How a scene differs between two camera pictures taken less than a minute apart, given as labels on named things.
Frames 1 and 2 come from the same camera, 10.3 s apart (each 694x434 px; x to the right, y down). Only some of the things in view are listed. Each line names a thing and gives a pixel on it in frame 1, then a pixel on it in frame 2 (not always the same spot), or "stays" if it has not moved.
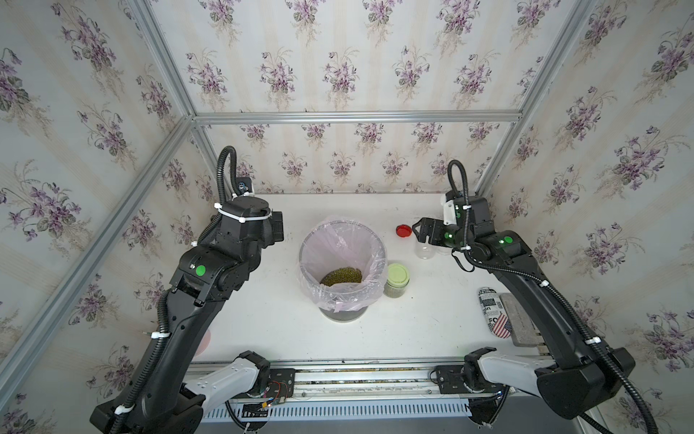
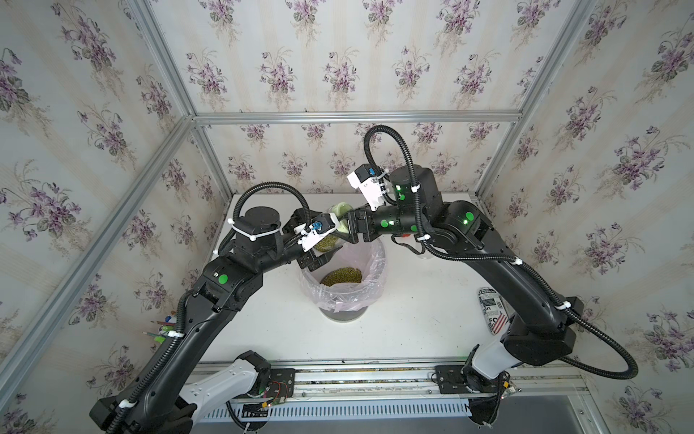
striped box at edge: [494, 312] stays
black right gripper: [423, 233] -> [366, 216]
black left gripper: [272, 228] -> [309, 258]
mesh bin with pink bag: [342, 268] stays
